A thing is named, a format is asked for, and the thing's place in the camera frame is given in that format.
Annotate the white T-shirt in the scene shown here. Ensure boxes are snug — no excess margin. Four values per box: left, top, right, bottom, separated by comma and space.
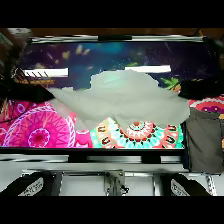
46, 69, 191, 133

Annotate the silver frame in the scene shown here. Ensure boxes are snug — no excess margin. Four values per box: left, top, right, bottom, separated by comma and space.
0, 154, 224, 197

